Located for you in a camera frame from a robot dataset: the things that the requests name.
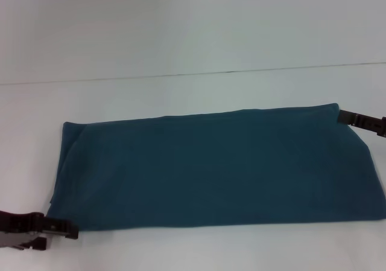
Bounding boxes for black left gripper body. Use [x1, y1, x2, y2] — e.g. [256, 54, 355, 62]
[0, 209, 46, 250]

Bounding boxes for teal t-shirt with FREE print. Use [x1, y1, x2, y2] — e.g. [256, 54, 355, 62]
[45, 102, 386, 233]

